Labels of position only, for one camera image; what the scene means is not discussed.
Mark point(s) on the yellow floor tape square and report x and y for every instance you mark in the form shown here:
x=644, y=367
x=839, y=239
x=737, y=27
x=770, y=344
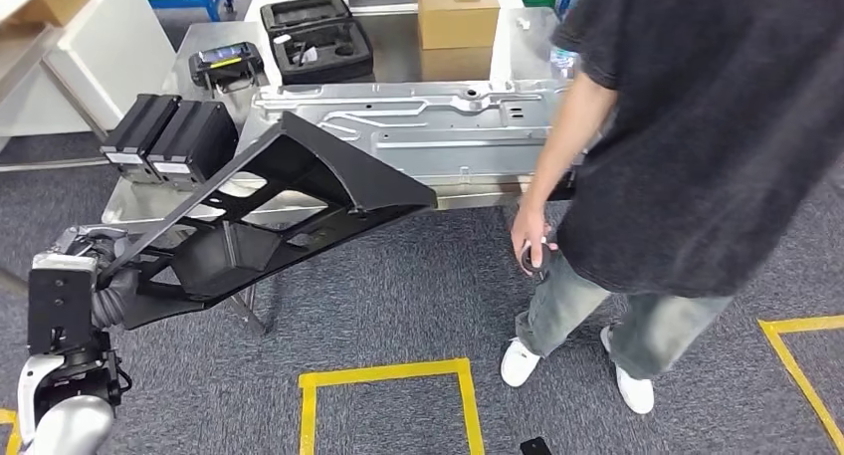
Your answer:
x=811, y=325
x=10, y=432
x=306, y=419

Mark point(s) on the stainless steel workbench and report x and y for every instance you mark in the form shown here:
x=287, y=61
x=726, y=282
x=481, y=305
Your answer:
x=132, y=204

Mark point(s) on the person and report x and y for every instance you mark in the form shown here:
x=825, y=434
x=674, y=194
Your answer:
x=712, y=142

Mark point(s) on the person's right hand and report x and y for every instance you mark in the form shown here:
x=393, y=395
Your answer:
x=527, y=228

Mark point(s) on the long black plastic part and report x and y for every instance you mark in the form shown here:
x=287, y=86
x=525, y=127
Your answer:
x=369, y=188

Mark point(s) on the person's right forearm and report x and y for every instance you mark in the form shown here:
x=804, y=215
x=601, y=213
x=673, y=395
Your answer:
x=557, y=168

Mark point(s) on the white cabinet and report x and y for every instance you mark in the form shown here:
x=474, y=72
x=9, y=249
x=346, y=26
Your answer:
x=112, y=49

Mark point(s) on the black handheld terminal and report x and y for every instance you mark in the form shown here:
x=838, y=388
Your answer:
x=227, y=66

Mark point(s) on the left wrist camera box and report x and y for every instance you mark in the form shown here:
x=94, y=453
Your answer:
x=59, y=307

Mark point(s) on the black robot body piece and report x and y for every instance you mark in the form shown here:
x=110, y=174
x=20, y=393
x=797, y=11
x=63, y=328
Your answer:
x=535, y=447

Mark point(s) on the open black tool case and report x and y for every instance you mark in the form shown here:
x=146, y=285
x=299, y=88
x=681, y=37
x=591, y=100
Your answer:
x=323, y=66

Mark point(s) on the black tape roll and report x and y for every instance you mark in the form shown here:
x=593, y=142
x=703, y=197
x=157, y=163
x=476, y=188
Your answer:
x=537, y=262

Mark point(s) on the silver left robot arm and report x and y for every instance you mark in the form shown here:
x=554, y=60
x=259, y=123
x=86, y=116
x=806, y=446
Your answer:
x=115, y=300

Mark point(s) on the large stamped metal panel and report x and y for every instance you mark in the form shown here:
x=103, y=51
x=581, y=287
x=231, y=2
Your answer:
x=448, y=142

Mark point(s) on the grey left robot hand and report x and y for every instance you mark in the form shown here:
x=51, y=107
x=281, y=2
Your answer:
x=92, y=241

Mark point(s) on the brown cardboard box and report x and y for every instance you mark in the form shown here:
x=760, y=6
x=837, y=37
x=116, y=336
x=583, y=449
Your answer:
x=458, y=20

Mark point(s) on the black ribbed box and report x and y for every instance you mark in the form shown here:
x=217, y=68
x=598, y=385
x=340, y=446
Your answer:
x=191, y=138
x=138, y=132

